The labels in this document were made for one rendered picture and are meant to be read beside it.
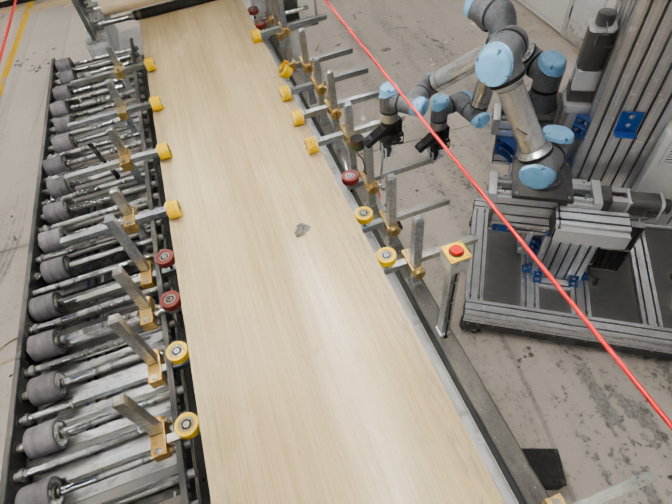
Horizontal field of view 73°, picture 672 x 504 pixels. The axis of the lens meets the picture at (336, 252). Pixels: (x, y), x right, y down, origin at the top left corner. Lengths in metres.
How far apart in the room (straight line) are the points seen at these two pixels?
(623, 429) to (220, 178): 2.28
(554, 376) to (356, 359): 1.36
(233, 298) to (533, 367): 1.63
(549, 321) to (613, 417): 0.53
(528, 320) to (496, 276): 0.31
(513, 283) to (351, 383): 1.36
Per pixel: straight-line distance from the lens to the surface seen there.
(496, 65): 1.56
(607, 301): 2.76
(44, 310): 2.29
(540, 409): 2.60
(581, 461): 2.58
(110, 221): 1.95
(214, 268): 1.94
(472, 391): 1.80
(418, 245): 1.78
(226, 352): 1.72
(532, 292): 2.64
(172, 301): 1.91
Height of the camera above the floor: 2.36
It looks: 51 degrees down
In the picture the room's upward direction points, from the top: 10 degrees counter-clockwise
